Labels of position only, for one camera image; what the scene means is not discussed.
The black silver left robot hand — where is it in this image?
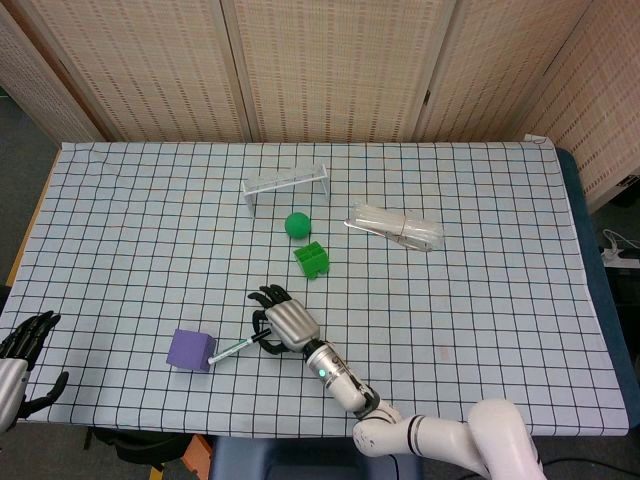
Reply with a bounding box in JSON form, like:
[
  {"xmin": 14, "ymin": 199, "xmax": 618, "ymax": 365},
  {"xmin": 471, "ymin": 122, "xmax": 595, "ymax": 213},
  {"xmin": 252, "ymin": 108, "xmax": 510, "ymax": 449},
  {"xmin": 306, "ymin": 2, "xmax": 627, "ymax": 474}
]
[{"xmin": 0, "ymin": 309, "xmax": 70, "ymax": 434}]

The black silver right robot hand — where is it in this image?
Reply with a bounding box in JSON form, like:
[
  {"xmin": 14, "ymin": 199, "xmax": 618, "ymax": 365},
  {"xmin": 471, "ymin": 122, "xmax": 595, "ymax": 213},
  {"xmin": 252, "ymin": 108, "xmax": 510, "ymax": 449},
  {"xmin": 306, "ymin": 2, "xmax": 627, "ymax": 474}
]
[{"xmin": 246, "ymin": 283, "xmax": 321, "ymax": 357}]

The white green marker pen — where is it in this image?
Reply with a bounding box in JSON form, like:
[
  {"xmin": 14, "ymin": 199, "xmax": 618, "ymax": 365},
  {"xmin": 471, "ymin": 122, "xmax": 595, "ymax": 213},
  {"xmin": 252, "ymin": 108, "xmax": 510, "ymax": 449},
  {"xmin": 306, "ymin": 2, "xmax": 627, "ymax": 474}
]
[{"xmin": 206, "ymin": 333, "xmax": 274, "ymax": 366}]

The purple cube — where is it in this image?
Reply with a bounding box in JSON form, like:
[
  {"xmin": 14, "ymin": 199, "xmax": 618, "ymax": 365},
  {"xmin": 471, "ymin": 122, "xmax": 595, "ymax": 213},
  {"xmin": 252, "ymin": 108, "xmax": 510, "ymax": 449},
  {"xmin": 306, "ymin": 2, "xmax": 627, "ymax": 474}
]
[{"xmin": 166, "ymin": 328, "xmax": 219, "ymax": 374}]

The green plastic building block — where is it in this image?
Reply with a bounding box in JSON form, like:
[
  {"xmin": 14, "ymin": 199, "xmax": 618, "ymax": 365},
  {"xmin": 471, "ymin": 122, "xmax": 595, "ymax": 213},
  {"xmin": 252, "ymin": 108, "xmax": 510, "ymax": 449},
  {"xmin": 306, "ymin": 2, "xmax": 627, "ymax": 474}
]
[{"xmin": 292, "ymin": 241, "xmax": 331, "ymax": 279}]

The green ball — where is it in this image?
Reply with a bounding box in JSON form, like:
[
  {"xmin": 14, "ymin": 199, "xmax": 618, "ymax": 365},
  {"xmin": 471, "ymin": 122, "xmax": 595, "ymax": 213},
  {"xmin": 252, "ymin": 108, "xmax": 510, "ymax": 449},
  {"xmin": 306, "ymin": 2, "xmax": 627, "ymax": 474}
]
[{"xmin": 284, "ymin": 211, "xmax": 312, "ymax": 238}]

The black backpack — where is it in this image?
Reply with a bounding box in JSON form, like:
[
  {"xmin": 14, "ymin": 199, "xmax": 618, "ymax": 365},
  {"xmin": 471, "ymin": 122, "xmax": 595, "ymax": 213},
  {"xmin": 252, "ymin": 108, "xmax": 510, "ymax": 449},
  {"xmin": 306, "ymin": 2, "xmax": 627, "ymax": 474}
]
[{"xmin": 84, "ymin": 425, "xmax": 194, "ymax": 471}]

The dark blue padded chair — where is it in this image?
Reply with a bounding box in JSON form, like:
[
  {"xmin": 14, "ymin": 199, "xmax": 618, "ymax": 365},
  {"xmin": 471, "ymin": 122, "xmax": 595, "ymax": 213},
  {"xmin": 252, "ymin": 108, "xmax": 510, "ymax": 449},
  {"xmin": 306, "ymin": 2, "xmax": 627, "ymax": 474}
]
[{"xmin": 208, "ymin": 435, "xmax": 424, "ymax": 480}]

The bundle of clear plastic tubes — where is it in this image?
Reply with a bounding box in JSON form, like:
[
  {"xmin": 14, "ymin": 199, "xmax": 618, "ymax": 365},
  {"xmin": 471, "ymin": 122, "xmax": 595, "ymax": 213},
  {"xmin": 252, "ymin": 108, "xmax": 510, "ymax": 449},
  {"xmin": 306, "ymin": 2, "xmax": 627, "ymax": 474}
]
[{"xmin": 343, "ymin": 201, "xmax": 446, "ymax": 252}]

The white test tube rack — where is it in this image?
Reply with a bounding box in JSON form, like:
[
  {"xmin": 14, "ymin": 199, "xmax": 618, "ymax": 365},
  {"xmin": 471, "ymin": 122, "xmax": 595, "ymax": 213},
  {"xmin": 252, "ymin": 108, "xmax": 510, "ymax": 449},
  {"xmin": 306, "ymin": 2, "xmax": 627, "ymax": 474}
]
[{"xmin": 240, "ymin": 162, "xmax": 331, "ymax": 217}]

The blue checkered tablecloth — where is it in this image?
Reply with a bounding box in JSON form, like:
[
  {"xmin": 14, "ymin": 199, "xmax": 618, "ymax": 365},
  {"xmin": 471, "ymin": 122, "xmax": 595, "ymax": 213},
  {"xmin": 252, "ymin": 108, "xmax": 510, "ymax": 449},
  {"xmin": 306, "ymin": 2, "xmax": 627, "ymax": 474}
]
[{"xmin": 0, "ymin": 139, "xmax": 630, "ymax": 441}]

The orange wooden piece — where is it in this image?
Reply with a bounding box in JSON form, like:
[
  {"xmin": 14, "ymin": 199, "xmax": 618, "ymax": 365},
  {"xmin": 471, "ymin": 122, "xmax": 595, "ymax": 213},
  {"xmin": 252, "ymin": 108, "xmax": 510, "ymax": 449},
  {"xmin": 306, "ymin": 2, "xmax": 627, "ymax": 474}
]
[{"xmin": 182, "ymin": 433, "xmax": 215, "ymax": 480}]

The beige folding screen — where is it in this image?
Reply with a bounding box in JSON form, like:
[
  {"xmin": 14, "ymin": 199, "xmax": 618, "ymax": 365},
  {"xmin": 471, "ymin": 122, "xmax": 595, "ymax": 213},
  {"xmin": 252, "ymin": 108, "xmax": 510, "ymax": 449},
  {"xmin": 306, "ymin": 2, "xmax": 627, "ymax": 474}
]
[{"xmin": 0, "ymin": 0, "xmax": 640, "ymax": 211}]

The white power strip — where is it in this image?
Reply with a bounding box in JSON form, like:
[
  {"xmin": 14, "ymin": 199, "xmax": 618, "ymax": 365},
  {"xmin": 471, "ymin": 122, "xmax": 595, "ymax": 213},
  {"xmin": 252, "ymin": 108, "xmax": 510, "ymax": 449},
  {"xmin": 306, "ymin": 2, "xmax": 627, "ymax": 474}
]
[{"xmin": 599, "ymin": 228, "xmax": 640, "ymax": 266}]

